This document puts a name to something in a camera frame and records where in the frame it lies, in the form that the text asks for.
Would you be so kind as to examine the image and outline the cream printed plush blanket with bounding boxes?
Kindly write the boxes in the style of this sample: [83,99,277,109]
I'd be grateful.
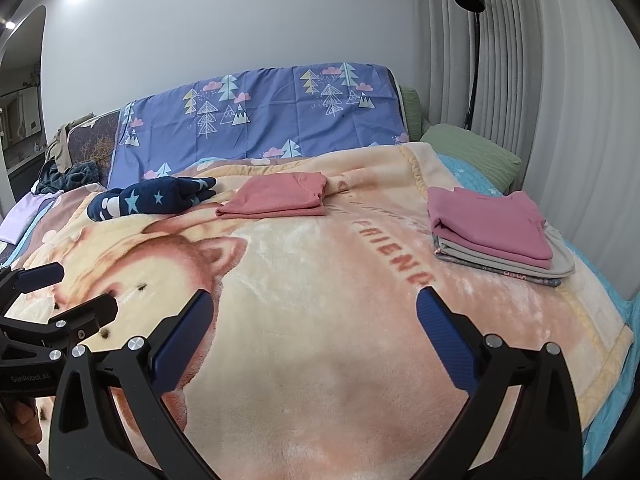
[0,142,633,480]

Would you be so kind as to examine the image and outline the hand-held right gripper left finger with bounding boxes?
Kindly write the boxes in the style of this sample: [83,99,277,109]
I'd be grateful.
[47,287,221,480]

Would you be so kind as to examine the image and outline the lilac cloth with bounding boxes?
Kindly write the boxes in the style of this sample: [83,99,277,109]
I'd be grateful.
[0,192,56,243]

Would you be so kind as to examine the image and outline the folded grey garment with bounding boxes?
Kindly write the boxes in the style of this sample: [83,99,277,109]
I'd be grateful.
[435,225,577,278]

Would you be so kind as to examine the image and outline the dark floral headboard cover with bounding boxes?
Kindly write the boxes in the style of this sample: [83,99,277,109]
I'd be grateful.
[67,110,123,181]

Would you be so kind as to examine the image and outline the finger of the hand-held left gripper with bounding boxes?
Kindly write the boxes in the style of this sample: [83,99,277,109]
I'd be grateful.
[0,262,65,307]
[0,294,119,348]

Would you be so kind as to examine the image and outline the folded pink garment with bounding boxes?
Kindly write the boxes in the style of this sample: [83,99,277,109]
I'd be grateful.
[427,186,555,270]

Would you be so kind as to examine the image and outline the folded floral patterned garment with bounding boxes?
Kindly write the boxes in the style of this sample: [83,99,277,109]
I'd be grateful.
[434,247,563,288]

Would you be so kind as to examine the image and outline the dark grey cloth pile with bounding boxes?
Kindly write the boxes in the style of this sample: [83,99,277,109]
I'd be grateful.
[35,160,99,195]

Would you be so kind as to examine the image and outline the green pillow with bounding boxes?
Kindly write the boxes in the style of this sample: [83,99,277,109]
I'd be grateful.
[400,86,431,141]
[420,124,522,196]

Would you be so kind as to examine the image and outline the beige garment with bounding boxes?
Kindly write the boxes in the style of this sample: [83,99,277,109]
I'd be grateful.
[45,119,91,173]

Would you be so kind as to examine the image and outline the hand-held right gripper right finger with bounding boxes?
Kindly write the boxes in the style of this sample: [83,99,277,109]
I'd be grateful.
[412,285,583,480]

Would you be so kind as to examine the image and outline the blue tree-print pillow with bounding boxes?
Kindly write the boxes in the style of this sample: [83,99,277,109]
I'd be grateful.
[107,62,411,191]

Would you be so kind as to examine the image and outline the navy star print cloth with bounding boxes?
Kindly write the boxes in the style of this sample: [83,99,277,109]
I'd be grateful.
[86,176,218,222]

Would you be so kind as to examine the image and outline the pink sweater with bear print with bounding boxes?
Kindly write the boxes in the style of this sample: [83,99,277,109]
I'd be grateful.
[216,171,328,219]

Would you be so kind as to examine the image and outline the white pleated curtain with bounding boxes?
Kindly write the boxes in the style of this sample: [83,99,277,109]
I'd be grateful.
[415,0,640,301]

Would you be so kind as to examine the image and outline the person's left hand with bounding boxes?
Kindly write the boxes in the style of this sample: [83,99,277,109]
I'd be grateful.
[10,397,51,446]

